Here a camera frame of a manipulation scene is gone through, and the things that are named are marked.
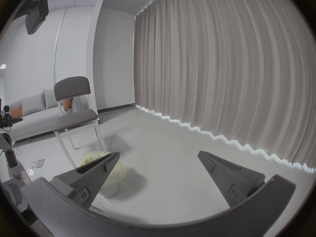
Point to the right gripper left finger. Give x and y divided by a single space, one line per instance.
93 174

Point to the white trash bin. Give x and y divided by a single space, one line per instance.
109 191

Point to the pale grey sofa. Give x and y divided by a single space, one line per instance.
37 123

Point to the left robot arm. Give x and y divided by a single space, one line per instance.
11 158

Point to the pale grey cushion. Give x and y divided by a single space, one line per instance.
33 105
50 99

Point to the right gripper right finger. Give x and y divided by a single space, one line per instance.
229 179

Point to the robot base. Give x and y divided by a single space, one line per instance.
14 194

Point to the grey and white chair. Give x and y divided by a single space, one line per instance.
74 118

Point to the orange cushion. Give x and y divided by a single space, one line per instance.
16 111
67 104

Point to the yellow plastic bag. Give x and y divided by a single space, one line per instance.
118 174

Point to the white curtain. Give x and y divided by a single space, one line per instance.
222 70

